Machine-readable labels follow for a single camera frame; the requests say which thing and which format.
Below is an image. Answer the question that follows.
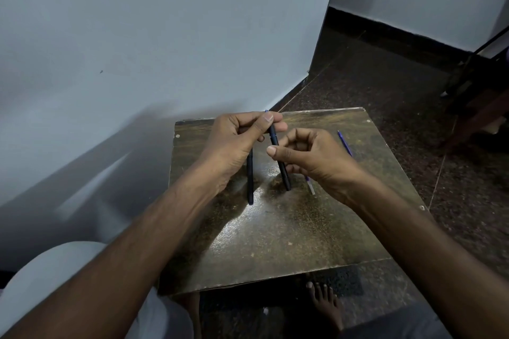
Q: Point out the person's right hand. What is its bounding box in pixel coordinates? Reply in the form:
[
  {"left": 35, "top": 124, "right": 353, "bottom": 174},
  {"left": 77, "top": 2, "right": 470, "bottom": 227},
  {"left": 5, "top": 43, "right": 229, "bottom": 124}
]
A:
[{"left": 265, "top": 127, "right": 376, "bottom": 210}]

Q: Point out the person's left hand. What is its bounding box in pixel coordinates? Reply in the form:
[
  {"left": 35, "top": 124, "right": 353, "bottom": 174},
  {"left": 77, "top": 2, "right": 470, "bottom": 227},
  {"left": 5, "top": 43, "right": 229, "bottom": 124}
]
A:
[{"left": 185, "top": 111, "right": 288, "bottom": 200}]

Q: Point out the dark blue pen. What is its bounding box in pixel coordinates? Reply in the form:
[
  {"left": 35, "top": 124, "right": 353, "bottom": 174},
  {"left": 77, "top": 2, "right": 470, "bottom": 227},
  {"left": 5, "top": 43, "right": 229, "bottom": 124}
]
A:
[
  {"left": 265, "top": 109, "right": 293, "bottom": 192},
  {"left": 246, "top": 147, "right": 255, "bottom": 207}
]

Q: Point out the person's right forearm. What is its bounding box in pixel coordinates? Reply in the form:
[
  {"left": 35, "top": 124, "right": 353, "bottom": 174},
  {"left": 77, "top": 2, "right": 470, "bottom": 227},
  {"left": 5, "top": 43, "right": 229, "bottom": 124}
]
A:
[{"left": 345, "top": 180, "right": 509, "bottom": 339}]

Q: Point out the person's left forearm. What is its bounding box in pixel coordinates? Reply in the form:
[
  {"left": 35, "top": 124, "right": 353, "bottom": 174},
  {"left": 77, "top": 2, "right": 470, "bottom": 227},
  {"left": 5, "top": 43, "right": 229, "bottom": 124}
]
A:
[{"left": 4, "top": 175, "right": 220, "bottom": 339}]

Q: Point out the person's bare right foot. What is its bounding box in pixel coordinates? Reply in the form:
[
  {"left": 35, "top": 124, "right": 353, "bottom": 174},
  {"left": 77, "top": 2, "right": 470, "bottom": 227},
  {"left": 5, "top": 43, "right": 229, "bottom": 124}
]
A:
[{"left": 305, "top": 281, "right": 345, "bottom": 332}]

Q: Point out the person's right leg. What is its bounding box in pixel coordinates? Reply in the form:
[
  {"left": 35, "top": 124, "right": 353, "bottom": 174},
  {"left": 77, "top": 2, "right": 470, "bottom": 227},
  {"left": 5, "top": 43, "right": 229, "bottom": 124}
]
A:
[{"left": 346, "top": 301, "right": 454, "bottom": 339}]

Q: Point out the person's leg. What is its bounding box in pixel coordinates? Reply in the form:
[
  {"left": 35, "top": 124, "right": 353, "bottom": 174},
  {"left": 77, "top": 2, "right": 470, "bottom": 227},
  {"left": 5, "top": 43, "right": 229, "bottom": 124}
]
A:
[
  {"left": 346, "top": 301, "right": 454, "bottom": 339},
  {"left": 0, "top": 241, "right": 201, "bottom": 339}
]

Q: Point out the person's left leg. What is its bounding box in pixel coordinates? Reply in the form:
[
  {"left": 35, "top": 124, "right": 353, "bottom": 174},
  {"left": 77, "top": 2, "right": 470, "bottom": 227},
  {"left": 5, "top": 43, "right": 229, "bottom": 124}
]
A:
[{"left": 0, "top": 241, "right": 201, "bottom": 339}]

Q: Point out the small wooden table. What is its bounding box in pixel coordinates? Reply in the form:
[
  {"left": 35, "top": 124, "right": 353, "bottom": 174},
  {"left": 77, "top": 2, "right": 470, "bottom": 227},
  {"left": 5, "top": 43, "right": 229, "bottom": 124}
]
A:
[{"left": 158, "top": 107, "right": 434, "bottom": 297}]

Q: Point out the black floor mat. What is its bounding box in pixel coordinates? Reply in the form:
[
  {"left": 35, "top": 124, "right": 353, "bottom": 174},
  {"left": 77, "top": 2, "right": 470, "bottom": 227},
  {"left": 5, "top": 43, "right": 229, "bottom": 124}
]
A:
[{"left": 310, "top": 265, "right": 365, "bottom": 298}]

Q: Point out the dark wooden chair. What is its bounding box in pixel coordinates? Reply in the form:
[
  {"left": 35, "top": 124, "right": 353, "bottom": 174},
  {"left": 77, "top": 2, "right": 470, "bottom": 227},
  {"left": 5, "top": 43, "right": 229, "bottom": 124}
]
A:
[
  {"left": 445, "top": 52, "right": 509, "bottom": 145},
  {"left": 439, "top": 87, "right": 509, "bottom": 151},
  {"left": 440, "top": 24, "right": 509, "bottom": 98}
]

